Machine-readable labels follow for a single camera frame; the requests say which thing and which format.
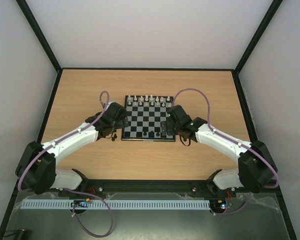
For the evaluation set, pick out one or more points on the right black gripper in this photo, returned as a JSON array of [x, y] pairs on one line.
[[168, 127]]

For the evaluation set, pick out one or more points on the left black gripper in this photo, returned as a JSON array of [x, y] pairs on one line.
[[121, 124]]

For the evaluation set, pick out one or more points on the black king chess piece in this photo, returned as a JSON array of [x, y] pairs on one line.
[[151, 134]]

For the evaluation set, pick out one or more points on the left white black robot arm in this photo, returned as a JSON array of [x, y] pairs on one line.
[[37, 170]]

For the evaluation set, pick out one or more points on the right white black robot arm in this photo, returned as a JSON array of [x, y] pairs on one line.
[[255, 165]]

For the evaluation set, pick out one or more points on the black and grey chessboard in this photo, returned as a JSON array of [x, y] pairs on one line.
[[146, 119]]

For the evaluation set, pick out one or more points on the white queen back row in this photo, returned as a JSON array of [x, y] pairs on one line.
[[146, 97]]

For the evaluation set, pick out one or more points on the black aluminium mounting rail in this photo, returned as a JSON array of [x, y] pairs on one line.
[[193, 188]]

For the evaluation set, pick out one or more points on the light blue slotted cable duct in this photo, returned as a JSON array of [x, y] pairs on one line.
[[67, 204]]

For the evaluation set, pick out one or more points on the black enclosure frame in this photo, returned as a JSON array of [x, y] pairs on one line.
[[270, 13]]

